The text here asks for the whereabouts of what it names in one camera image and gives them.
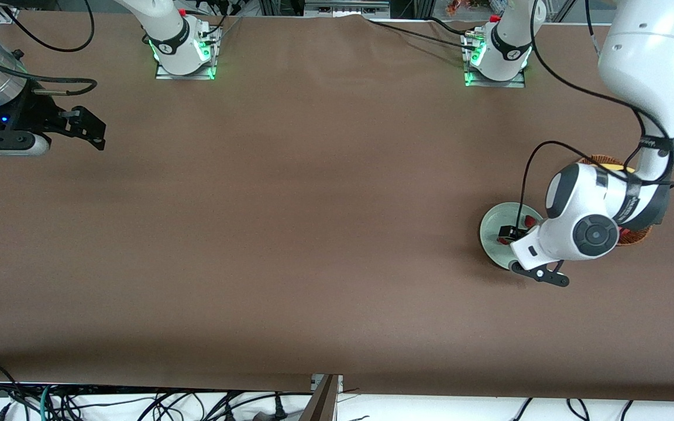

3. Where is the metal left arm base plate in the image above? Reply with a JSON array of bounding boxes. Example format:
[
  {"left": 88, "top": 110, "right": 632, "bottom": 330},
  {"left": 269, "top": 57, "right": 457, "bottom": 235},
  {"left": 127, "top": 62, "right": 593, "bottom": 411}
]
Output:
[{"left": 465, "top": 29, "right": 526, "bottom": 88}]

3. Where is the brown wooden post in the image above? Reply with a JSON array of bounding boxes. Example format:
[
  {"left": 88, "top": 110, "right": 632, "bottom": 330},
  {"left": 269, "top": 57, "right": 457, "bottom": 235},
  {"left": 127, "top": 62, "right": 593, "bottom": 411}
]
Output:
[{"left": 300, "top": 374, "right": 339, "bottom": 421}]

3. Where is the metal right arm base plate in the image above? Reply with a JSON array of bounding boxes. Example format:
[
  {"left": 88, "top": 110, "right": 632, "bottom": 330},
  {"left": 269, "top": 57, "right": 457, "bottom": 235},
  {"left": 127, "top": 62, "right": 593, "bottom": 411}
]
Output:
[{"left": 156, "top": 26, "right": 221, "bottom": 81}]

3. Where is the orange background object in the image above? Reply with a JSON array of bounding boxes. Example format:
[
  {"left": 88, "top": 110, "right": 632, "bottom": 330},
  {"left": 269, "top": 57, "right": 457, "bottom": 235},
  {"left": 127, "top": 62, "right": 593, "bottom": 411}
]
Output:
[{"left": 445, "top": 0, "right": 490, "bottom": 16}]

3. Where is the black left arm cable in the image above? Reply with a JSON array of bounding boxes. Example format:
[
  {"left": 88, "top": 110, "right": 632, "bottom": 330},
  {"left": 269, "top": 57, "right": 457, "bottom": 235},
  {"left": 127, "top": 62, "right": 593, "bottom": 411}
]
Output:
[{"left": 515, "top": 0, "right": 674, "bottom": 234}]

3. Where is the brown wicker basket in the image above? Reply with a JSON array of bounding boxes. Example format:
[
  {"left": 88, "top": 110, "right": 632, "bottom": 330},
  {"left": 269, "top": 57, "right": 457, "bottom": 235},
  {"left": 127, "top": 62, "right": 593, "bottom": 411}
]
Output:
[{"left": 577, "top": 154, "right": 654, "bottom": 246}]

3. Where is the grey background device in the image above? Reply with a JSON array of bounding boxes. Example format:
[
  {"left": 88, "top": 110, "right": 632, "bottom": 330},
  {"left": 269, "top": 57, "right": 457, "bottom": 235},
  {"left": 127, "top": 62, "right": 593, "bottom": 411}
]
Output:
[{"left": 304, "top": 0, "right": 391, "bottom": 18}]

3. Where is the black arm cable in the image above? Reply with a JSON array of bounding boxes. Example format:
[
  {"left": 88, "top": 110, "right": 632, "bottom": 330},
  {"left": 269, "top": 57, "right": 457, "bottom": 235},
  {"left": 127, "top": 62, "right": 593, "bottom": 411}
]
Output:
[
  {"left": 515, "top": 0, "right": 674, "bottom": 234},
  {"left": 0, "top": 0, "right": 98, "bottom": 95}
]

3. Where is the brown table cover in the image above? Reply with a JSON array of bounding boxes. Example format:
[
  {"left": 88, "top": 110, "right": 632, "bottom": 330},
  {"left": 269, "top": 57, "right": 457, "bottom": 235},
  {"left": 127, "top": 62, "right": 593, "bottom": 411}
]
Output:
[{"left": 0, "top": 11, "right": 674, "bottom": 403}]

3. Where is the short black table cable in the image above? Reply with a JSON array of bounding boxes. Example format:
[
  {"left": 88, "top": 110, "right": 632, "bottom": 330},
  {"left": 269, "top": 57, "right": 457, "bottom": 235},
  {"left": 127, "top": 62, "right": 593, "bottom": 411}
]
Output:
[{"left": 428, "top": 16, "right": 469, "bottom": 36}]

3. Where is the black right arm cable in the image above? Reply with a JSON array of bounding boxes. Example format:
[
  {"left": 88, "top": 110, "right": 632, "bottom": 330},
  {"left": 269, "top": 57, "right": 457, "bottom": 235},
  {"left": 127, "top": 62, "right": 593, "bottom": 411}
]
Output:
[{"left": 0, "top": 0, "right": 98, "bottom": 95}]

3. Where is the pale green round plate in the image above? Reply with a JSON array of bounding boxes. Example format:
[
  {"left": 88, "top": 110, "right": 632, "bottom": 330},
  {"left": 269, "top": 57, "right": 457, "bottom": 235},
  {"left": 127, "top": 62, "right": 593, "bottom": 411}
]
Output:
[{"left": 479, "top": 202, "right": 544, "bottom": 271}]

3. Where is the long black table cable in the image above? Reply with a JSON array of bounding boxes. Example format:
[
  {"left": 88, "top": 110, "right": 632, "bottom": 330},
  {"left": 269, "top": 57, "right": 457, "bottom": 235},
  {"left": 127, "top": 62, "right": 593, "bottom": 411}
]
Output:
[{"left": 366, "top": 19, "right": 478, "bottom": 52}]

